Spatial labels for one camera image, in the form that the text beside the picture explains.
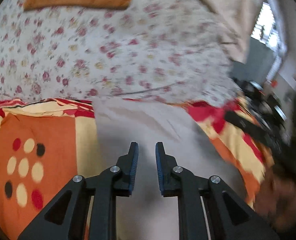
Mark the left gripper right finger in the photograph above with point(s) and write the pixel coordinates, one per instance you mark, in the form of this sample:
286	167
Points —
207	207

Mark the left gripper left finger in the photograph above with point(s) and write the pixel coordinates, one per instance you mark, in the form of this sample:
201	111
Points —
86	207

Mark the beige zip-up jacket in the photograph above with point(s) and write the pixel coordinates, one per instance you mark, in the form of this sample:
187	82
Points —
147	214

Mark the orange yellow red bedsheet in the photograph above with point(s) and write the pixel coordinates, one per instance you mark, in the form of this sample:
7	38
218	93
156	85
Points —
43	145

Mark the window with bars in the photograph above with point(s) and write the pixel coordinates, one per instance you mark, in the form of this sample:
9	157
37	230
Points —
265	29

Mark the beige curtain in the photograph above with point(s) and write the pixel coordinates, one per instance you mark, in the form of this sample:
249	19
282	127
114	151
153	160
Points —
235	20

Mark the floral quilt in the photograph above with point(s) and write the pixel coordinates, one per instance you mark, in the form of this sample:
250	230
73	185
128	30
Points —
161	50

